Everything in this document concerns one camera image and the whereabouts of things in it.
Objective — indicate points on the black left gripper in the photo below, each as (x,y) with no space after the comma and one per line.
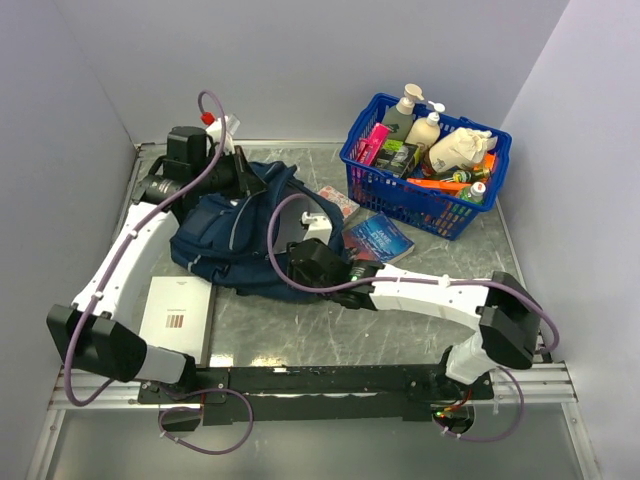
(246,179)

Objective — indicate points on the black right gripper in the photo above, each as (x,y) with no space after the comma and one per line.
(294,269)

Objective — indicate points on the navy blue student backpack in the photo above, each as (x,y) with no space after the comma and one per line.
(224,241)

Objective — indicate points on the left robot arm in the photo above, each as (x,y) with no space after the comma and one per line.
(92,333)

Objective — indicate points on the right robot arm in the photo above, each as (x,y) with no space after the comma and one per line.
(504,318)

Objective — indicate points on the beige cloth bag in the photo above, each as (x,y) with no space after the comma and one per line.
(465,148)

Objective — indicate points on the Little Women floral book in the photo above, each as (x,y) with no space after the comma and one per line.
(347,206)

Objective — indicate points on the Jane Eyre blue book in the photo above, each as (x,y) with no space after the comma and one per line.
(377,239)

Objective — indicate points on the blue plastic basket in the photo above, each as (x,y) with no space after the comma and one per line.
(427,209)

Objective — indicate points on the pink box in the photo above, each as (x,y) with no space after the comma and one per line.
(369,146)

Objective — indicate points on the black green box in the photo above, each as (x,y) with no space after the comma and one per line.
(397,158)

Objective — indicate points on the white notebook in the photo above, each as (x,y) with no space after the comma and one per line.
(178,315)

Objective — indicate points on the grey-green pump bottle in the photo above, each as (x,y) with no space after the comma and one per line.
(399,118)

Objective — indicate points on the cream pump bottle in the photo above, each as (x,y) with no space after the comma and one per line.
(425,131)

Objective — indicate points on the green drink bottle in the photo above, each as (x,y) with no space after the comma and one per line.
(473,193)

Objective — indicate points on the dark glass bottle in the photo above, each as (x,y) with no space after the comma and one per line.
(463,176)

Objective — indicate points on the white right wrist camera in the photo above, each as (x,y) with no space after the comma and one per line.
(317,226)

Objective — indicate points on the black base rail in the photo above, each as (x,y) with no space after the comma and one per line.
(294,393)

